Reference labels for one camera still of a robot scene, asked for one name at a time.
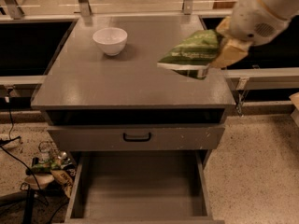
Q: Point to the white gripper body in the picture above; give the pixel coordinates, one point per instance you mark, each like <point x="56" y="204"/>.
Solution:
<point x="252" y="20"/>

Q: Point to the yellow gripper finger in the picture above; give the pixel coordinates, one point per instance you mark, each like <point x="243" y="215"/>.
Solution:
<point x="232" y="51"/>
<point x="223" y="27"/>

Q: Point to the green jalapeno chip bag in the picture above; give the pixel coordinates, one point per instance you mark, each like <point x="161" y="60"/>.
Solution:
<point x="193" y="55"/>

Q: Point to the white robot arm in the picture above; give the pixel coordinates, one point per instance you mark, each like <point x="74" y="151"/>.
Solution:
<point x="252" y="23"/>

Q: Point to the grey drawer cabinet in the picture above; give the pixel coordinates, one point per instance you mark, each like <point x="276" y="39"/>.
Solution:
<point x="86" y="87"/>

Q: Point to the grey open middle drawer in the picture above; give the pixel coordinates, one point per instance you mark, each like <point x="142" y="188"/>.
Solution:
<point x="136" y="187"/>

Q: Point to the brown snack bag on floor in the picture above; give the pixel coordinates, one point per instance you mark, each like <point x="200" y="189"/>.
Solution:
<point x="65" y="180"/>

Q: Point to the green snack bag on floor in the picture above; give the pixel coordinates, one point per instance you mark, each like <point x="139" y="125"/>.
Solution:
<point x="45" y="168"/>

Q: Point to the white ceramic bowl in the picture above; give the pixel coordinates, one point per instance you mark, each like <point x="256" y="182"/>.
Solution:
<point x="110" y="40"/>

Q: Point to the clear plastic bottle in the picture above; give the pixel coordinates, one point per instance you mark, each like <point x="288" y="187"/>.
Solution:
<point x="44" y="149"/>

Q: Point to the white bowl on floor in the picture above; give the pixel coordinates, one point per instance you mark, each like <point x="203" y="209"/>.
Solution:
<point x="39" y="181"/>

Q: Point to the black drawer handle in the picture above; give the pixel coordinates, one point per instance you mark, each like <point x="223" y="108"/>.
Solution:
<point x="136" y="138"/>

